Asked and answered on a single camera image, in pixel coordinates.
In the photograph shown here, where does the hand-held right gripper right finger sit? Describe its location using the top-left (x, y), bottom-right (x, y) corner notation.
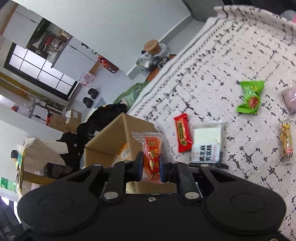
top-left (159, 153), bottom-right (236, 203)

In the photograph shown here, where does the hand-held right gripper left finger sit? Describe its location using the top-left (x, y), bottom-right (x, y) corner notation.
top-left (57, 151), bottom-right (144, 203)

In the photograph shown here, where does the yellow orange snack packet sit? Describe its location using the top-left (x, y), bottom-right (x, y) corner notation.
top-left (118, 142), bottom-right (131, 162)

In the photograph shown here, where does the clear orange red snack packet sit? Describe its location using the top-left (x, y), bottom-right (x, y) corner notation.
top-left (131, 131), bottom-right (164, 184)

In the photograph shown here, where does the brown cardboard box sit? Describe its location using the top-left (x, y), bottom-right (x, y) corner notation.
top-left (84, 113), bottom-right (160, 194)

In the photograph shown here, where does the white and black snack packet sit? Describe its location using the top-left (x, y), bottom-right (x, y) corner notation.
top-left (188, 121), bottom-right (229, 170)

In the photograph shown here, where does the light green snack packet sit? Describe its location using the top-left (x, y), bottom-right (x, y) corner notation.
top-left (236, 80), bottom-right (265, 115)

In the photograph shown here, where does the pale purple snack packet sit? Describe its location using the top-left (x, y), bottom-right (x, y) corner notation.
top-left (282, 87), bottom-right (296, 114)

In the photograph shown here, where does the green box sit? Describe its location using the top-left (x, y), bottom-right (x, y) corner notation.
top-left (0, 177), bottom-right (17, 192)

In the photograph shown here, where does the yellow wooden table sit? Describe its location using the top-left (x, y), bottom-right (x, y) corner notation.
top-left (18, 162), bottom-right (59, 193)

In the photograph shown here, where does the black bag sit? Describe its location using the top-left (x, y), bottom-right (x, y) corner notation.
top-left (87, 103), bottom-right (128, 131)

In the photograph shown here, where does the black haired figurine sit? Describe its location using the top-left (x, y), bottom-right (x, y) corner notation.
top-left (10, 149), bottom-right (24, 168)

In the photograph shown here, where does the pile of black clothes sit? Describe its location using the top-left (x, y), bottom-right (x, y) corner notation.
top-left (56, 122), bottom-right (93, 168)

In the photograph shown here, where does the green frog rug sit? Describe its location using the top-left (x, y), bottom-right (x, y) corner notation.
top-left (113, 82), bottom-right (149, 107)

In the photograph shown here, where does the white dotted cloth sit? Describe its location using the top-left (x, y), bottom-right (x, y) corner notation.
top-left (23, 136), bottom-right (69, 166)

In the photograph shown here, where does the cardboard box with tissue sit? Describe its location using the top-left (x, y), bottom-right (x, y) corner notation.
top-left (49, 110), bottom-right (82, 133)

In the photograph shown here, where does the pink plastic bag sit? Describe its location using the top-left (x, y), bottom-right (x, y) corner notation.
top-left (78, 71), bottom-right (96, 87)

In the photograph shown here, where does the clear plastic container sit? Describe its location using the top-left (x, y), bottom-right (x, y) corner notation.
top-left (157, 44), bottom-right (170, 59)

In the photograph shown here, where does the small standing fan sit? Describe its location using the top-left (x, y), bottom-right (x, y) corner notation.
top-left (30, 96), bottom-right (47, 119)

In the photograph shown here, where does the brown lidded tub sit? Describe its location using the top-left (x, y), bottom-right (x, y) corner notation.
top-left (143, 39), bottom-right (160, 54)

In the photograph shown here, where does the clear packet of brown sticks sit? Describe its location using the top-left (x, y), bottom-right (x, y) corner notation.
top-left (278, 118), bottom-right (295, 164)

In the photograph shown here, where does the grey kitchen cabinet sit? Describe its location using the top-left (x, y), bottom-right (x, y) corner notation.
top-left (50, 37), bottom-right (100, 77)

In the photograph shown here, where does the black framed glass door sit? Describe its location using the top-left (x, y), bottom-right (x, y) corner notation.
top-left (4, 43), bottom-right (79, 100)

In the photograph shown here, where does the cluster of kitchen bottles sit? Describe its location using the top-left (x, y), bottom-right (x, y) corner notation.
top-left (27, 19), bottom-right (73, 56)

